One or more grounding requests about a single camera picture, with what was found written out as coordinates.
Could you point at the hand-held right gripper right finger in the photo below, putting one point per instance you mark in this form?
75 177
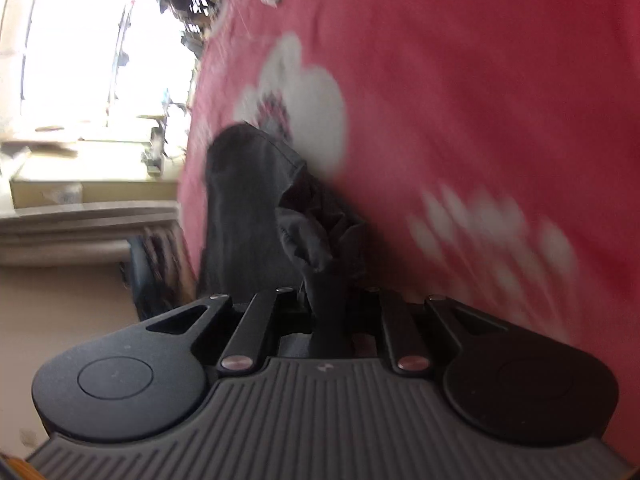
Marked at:
389 310

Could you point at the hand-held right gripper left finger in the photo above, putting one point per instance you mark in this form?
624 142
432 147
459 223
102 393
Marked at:
270 310

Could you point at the dark grey shorts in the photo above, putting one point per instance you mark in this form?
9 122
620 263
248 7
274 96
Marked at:
245 200

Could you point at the dark striped cloth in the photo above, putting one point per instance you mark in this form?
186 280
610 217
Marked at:
160 270

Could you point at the cardboard box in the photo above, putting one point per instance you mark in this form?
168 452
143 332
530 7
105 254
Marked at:
90 192

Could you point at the red floral blanket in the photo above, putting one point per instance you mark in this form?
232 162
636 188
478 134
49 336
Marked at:
450 85

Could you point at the bright window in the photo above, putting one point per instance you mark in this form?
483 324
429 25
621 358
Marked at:
75 45

